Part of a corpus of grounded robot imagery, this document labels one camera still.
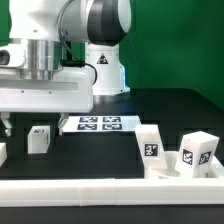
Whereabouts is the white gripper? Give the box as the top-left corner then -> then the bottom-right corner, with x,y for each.
0,67 -> 95,137

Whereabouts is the white round stool seat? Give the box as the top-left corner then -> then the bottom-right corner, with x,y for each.
144,151 -> 219,179

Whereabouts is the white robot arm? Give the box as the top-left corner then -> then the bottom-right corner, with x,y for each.
0,0 -> 131,136

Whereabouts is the white sheet with tags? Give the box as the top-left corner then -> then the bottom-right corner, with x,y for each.
62,115 -> 140,133

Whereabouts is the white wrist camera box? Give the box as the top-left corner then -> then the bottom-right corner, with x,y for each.
0,44 -> 25,68

